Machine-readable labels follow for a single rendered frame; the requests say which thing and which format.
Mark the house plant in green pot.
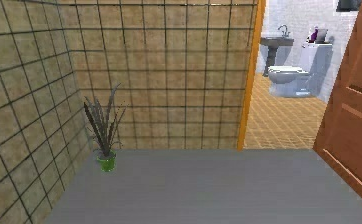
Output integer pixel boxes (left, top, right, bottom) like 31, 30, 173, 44
83, 83, 127, 173

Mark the white toilet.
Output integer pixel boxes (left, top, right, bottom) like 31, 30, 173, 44
267, 42, 334, 99

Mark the purple bottle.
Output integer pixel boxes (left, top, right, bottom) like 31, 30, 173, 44
307, 27, 320, 44

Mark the grey box on toilet tank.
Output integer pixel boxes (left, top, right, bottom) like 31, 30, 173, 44
315, 28, 330, 44

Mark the brown wooden room door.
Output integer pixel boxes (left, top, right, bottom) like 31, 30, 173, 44
312, 0, 362, 208

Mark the dark framed mirror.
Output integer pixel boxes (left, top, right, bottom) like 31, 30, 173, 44
335, 0, 362, 13

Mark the grey pedestal sink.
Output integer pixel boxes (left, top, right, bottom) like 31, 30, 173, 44
259, 24, 295, 77

